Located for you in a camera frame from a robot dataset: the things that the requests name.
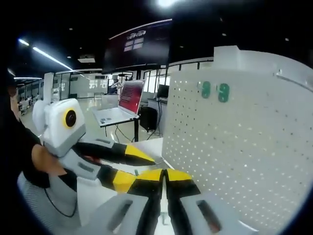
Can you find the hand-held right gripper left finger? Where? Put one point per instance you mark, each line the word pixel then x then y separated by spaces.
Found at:
pixel 137 215

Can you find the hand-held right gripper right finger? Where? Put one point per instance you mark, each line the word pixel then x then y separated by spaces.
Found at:
pixel 190 215

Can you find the white perforated mounting plate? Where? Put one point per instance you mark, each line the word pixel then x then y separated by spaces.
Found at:
pixel 244 147

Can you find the long ceiling light strip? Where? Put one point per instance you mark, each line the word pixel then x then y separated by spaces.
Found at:
pixel 52 58

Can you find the green hook assembly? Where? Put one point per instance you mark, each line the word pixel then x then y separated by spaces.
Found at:
pixel 223 93
pixel 206 89

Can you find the short ceiling light strip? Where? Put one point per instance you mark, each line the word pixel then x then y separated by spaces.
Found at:
pixel 23 42

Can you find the black box under table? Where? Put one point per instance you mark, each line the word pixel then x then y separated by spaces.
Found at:
pixel 148 118

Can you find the black computer monitor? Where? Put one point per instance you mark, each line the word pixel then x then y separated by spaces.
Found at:
pixel 162 90

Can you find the grey mesh office chair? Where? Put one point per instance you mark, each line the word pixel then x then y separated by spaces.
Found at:
pixel 34 198

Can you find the ceiling projector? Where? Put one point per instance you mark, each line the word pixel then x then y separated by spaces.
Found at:
pixel 86 59

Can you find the large dark wall screen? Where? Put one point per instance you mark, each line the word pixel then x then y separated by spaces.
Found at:
pixel 137 46

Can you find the person's left hand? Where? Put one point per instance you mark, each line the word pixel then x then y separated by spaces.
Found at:
pixel 46 160

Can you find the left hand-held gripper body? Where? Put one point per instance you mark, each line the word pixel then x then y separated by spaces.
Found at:
pixel 56 127

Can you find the white laptop with red screen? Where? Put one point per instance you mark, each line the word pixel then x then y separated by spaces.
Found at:
pixel 130 95

